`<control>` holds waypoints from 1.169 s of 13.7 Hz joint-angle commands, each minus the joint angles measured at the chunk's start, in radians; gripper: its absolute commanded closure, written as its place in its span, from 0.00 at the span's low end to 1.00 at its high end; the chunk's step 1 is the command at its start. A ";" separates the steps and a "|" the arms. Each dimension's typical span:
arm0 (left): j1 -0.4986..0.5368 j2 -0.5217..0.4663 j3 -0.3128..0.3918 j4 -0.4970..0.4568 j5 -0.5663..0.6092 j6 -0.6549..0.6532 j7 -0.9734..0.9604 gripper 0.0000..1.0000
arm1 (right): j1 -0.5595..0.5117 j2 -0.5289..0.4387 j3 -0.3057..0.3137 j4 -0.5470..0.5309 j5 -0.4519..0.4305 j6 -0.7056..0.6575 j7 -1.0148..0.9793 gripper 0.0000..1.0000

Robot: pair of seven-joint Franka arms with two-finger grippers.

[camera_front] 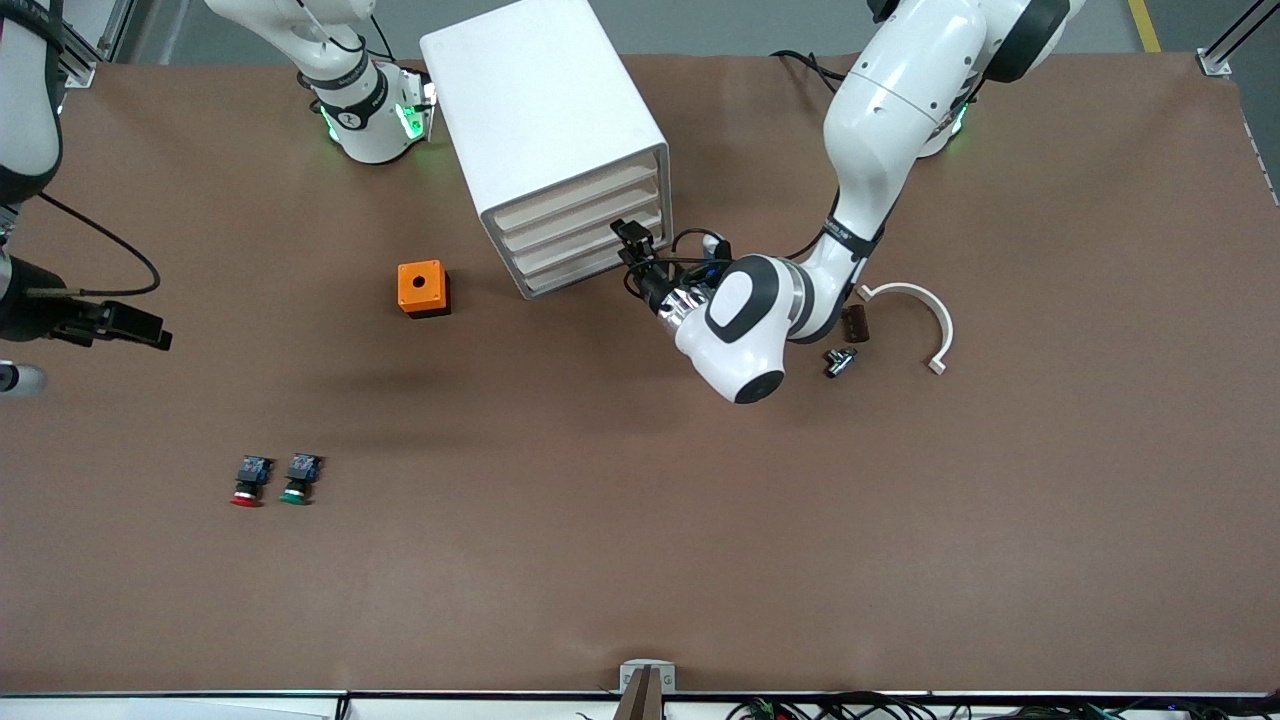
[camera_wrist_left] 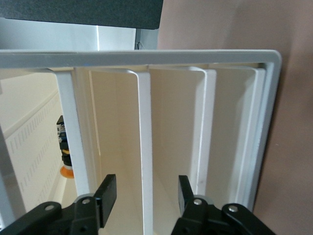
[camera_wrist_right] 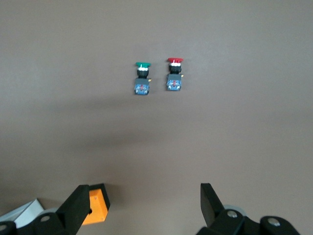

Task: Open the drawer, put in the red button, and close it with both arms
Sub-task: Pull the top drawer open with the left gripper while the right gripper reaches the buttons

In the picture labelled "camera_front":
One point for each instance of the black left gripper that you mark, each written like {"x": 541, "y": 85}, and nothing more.
{"x": 653, "y": 286}

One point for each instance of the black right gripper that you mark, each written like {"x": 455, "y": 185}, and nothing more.
{"x": 22, "y": 305}

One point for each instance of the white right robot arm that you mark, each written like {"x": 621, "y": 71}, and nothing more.
{"x": 375, "y": 140}

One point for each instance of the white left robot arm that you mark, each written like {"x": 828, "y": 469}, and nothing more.
{"x": 880, "y": 110}

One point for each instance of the red push button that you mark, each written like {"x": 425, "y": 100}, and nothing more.
{"x": 250, "y": 478}

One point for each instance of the green push button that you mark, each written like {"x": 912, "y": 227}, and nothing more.
{"x": 300, "y": 475}

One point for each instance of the chrome metal fitting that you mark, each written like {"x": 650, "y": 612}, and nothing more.
{"x": 838, "y": 364}

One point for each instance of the brown cylindrical part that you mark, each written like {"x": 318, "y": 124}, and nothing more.
{"x": 858, "y": 326}

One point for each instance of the orange push button enclosure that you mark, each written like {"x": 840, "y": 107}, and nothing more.
{"x": 420, "y": 283}

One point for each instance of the aluminium frame profile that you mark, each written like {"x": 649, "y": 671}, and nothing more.
{"x": 82, "y": 50}
{"x": 1225, "y": 50}

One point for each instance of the white curved plastic bracket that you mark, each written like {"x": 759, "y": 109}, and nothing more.
{"x": 946, "y": 330}

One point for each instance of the grey metal bracket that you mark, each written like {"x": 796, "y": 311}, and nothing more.
{"x": 628, "y": 675}

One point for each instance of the brown camera post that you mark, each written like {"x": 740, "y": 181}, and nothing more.
{"x": 640, "y": 700}

